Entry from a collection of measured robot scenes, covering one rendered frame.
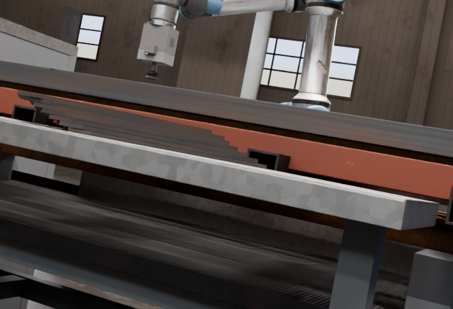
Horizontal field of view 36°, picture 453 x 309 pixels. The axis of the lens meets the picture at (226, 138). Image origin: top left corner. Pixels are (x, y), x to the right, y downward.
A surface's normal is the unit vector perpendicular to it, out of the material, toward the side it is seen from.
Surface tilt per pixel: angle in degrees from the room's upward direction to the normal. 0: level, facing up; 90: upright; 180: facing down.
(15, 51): 90
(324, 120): 90
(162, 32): 90
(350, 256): 90
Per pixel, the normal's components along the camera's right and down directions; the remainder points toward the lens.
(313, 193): -0.40, -0.10
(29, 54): 0.90, 0.16
